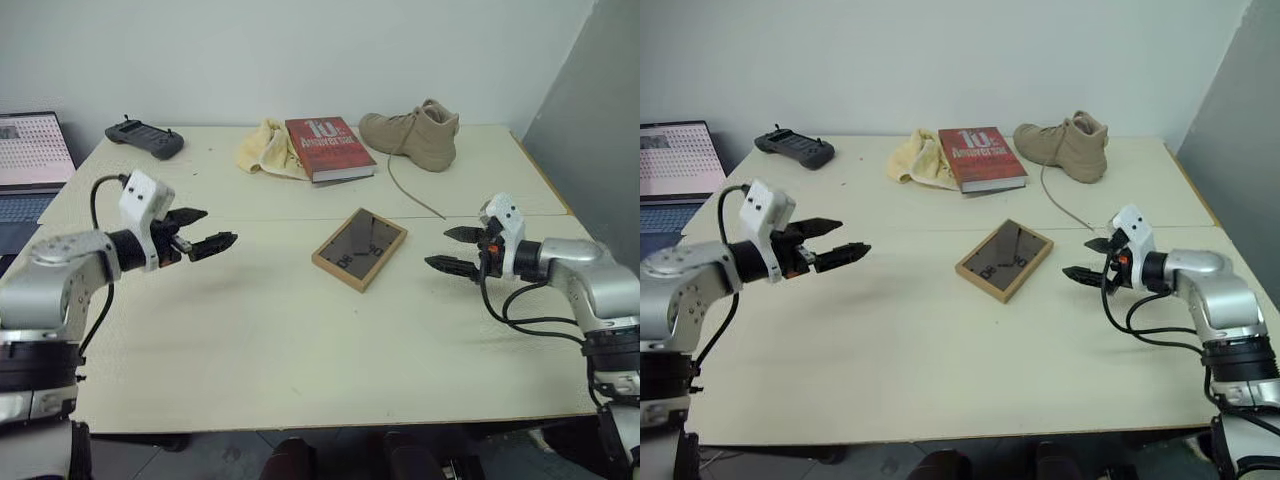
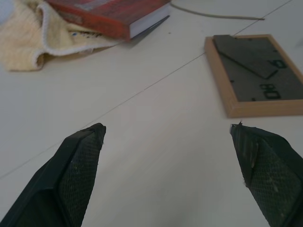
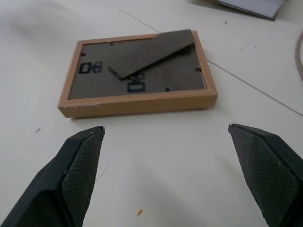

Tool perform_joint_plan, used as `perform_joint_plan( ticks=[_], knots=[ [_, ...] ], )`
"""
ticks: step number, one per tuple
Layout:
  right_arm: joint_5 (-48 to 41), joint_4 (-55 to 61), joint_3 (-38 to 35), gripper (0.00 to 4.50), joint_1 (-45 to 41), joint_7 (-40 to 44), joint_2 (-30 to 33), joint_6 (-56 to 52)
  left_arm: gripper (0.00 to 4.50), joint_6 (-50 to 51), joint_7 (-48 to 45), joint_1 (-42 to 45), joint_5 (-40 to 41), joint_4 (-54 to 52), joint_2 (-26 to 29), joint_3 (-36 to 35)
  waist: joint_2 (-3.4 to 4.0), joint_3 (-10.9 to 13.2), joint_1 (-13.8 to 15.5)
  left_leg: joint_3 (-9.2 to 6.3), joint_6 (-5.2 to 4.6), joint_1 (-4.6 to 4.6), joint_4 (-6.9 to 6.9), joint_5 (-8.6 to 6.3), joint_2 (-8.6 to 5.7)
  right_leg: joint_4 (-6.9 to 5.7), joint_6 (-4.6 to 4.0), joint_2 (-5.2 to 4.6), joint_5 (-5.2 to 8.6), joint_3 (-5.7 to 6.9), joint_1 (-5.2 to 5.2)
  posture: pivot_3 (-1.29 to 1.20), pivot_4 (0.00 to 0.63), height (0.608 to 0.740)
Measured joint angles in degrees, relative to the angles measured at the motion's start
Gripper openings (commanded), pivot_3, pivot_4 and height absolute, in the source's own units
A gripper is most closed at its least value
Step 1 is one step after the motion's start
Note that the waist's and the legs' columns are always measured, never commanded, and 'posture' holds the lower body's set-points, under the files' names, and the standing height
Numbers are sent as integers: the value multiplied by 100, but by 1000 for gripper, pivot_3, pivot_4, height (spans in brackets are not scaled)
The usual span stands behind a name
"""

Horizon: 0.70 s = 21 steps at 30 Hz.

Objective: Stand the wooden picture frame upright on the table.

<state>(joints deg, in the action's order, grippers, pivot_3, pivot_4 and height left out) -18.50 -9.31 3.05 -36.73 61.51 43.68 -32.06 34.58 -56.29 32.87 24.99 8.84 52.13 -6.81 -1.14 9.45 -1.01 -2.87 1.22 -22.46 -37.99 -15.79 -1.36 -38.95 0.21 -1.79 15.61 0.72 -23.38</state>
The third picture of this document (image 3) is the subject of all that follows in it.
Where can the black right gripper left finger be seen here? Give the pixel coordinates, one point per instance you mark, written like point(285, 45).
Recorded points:
point(59, 179)

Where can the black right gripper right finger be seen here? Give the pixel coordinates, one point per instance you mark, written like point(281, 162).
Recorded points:
point(272, 175)

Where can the wooden picture frame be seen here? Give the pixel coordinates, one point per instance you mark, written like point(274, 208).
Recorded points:
point(132, 78)

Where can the grey flat board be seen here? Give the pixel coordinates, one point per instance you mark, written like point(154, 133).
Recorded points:
point(246, 6)

